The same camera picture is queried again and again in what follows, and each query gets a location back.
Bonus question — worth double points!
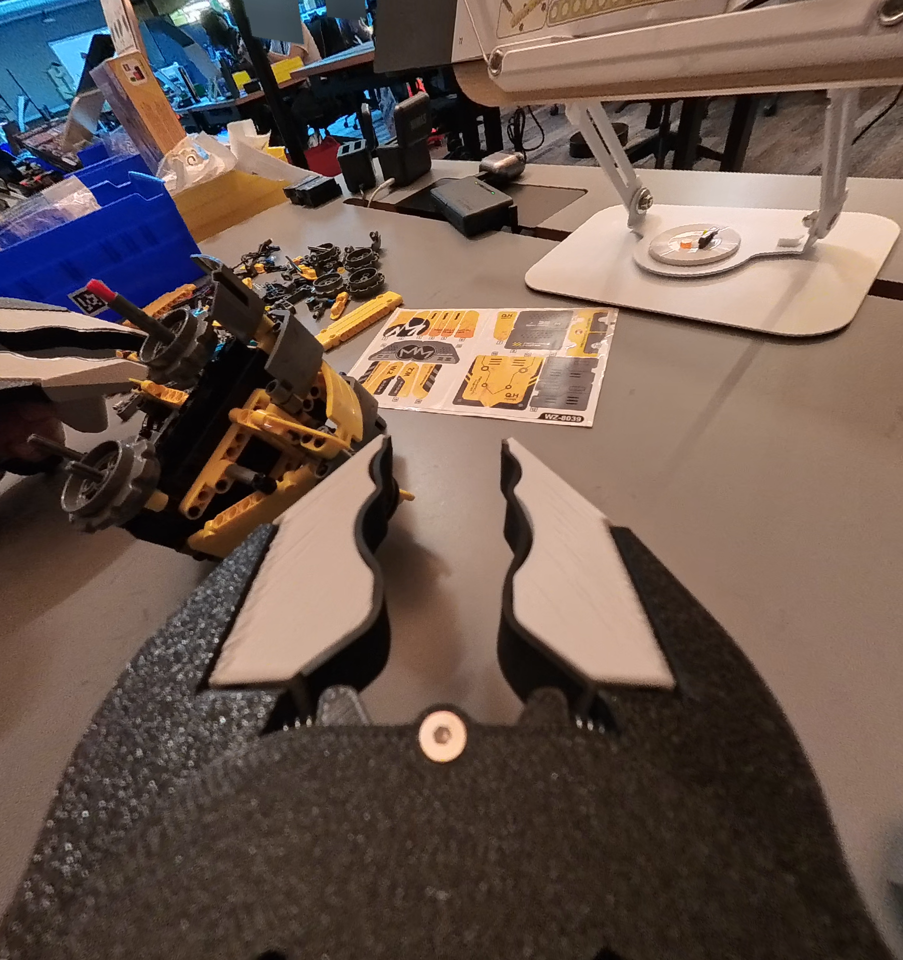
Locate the yellow sticker sheet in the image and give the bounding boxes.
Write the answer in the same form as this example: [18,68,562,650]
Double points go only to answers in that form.
[348,303,619,429]

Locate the person's left hand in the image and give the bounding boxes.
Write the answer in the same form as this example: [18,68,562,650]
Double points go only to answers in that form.
[0,408,69,505]

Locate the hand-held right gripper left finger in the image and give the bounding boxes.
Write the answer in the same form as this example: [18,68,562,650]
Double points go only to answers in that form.
[208,433,396,711]

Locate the white book stand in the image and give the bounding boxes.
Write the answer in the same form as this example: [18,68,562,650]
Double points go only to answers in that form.
[455,0,903,337]

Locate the yellow flat building plate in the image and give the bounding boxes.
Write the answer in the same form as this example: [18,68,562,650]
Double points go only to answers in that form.
[316,291,406,351]

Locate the building instruction booklet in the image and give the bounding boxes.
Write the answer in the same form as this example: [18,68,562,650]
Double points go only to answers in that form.
[459,0,730,40]

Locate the blue plastic bin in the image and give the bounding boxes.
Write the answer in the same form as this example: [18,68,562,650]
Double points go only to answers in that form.
[0,141,203,315]

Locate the black charger box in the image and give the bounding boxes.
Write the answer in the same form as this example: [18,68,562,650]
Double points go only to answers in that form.
[429,177,516,239]

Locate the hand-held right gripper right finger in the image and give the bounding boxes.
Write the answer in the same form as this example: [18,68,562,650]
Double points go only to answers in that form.
[496,438,678,715]

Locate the cardboard toy set box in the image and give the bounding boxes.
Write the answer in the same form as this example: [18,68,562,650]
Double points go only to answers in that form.
[90,48,189,175]

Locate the pile of loose building pieces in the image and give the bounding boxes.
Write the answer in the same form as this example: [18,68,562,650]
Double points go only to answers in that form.
[234,231,389,316]

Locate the clear plastic bags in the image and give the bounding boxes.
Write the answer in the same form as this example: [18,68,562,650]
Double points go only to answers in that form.
[153,118,291,190]

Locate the black divider panel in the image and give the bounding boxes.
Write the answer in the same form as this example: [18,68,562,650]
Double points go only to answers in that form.
[374,0,460,74]

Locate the yellow black toy vehicle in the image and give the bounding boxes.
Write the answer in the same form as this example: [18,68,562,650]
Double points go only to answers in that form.
[27,258,417,562]

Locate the black battery charger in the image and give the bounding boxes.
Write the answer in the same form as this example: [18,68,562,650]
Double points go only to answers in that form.
[336,137,379,194]
[376,92,432,189]
[282,172,343,209]

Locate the yellow cardboard tray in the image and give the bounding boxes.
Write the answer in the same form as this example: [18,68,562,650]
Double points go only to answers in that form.
[172,166,297,243]

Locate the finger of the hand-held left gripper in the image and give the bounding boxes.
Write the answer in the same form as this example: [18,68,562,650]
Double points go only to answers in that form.
[0,351,141,435]
[0,306,149,355]

